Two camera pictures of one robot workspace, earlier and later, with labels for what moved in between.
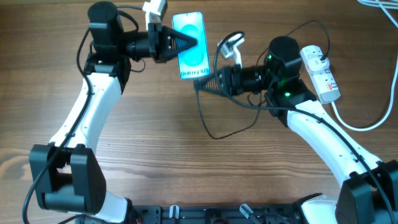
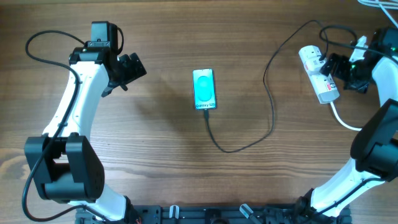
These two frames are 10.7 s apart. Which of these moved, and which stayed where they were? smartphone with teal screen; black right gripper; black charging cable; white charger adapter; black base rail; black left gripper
Moved: black right gripper; smartphone with teal screen; black charging cable; black left gripper
Stayed: black base rail; white charger adapter
